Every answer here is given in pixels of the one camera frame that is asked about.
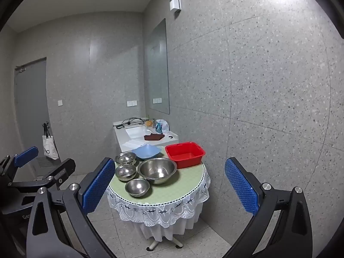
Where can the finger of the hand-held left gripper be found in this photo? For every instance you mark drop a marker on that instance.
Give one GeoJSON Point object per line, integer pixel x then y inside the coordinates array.
{"type": "Point", "coordinates": [60, 170]}
{"type": "Point", "coordinates": [25, 156]}

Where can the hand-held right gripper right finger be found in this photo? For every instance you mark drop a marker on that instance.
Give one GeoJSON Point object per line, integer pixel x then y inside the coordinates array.
{"type": "Point", "coordinates": [242, 188]}

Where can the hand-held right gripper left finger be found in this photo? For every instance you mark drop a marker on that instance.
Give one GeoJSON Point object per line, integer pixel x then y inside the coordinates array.
{"type": "Point", "coordinates": [98, 186]}

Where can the small steel bowl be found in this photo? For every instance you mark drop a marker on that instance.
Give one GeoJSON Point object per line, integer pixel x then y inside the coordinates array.
{"type": "Point", "coordinates": [125, 158]}
{"type": "Point", "coordinates": [125, 172]}
{"type": "Point", "coordinates": [137, 187]}

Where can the blue square plate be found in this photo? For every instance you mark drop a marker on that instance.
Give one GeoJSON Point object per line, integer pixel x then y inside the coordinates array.
{"type": "Point", "coordinates": [146, 151]}

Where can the large steel bowl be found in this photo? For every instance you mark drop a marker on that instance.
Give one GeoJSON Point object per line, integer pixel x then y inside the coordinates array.
{"type": "Point", "coordinates": [157, 170]}

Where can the red plastic basin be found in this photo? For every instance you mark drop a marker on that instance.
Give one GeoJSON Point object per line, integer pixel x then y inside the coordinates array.
{"type": "Point", "coordinates": [184, 156]}

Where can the door vent grille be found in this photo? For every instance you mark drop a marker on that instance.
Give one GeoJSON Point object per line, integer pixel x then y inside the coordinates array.
{"type": "Point", "coordinates": [45, 161]}

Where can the white tote bag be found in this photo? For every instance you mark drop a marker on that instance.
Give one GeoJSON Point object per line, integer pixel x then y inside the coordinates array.
{"type": "Point", "coordinates": [50, 147]}

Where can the grey door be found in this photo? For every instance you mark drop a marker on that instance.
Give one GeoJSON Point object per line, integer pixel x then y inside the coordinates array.
{"type": "Point", "coordinates": [31, 107]}

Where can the white sink counter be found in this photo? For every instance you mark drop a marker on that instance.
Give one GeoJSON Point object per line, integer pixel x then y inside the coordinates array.
{"type": "Point", "coordinates": [123, 137]}

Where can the green table mat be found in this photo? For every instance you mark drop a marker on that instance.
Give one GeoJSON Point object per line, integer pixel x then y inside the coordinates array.
{"type": "Point", "coordinates": [185, 180]}

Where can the round table green cloth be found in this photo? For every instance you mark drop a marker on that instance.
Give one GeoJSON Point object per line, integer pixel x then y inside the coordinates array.
{"type": "Point", "coordinates": [161, 215]}

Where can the brown cloth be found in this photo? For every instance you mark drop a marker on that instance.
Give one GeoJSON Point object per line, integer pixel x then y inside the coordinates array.
{"type": "Point", "coordinates": [154, 137]}

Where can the orange item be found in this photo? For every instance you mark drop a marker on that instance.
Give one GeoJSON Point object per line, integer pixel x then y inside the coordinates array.
{"type": "Point", "coordinates": [148, 123]}

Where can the white table base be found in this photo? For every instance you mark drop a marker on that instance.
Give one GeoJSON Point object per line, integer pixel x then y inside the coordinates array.
{"type": "Point", "coordinates": [174, 243]}

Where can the door closer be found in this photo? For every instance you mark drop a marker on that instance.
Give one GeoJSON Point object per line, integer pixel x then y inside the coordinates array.
{"type": "Point", "coordinates": [20, 69]}

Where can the white plastic bag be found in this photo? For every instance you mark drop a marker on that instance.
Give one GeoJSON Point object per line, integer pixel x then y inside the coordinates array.
{"type": "Point", "coordinates": [162, 126]}

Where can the double wall switch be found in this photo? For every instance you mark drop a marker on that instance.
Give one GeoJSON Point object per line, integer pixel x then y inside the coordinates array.
{"type": "Point", "coordinates": [131, 103]}

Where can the wall mirror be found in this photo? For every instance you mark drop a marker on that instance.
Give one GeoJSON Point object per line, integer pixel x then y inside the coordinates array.
{"type": "Point", "coordinates": [158, 72]}

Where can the white wall dispenser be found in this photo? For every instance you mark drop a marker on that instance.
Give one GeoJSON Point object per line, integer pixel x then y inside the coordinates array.
{"type": "Point", "coordinates": [174, 2]}

